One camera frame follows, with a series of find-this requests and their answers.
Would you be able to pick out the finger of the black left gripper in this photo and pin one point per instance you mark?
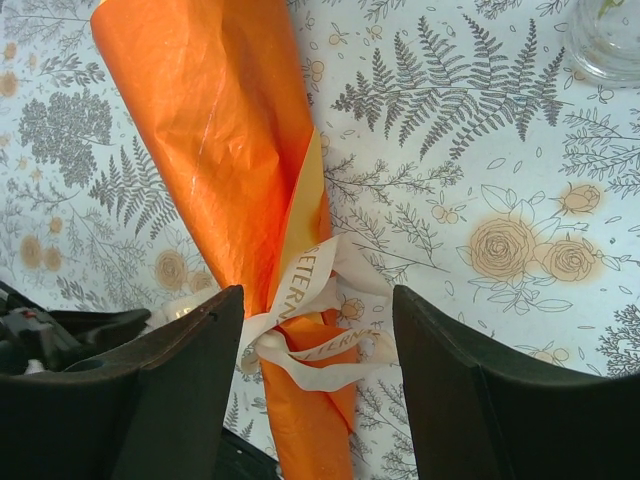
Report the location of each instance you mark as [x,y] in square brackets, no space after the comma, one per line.
[103,330]

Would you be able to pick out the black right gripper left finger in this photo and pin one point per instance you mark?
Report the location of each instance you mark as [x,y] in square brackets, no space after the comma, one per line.
[151,408]

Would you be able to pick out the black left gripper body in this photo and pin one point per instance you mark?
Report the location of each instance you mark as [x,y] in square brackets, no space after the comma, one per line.
[31,333]

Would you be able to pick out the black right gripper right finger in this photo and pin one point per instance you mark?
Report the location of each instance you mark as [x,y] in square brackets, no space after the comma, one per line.
[479,409]

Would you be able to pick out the cream printed ribbon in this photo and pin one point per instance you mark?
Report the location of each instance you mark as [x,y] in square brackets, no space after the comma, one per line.
[292,334]

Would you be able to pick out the orange paper bouquet wrap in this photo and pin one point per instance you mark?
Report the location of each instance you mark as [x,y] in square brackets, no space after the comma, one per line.
[216,93]

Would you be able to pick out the clear glass vase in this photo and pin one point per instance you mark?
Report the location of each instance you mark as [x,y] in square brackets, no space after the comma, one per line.
[603,40]

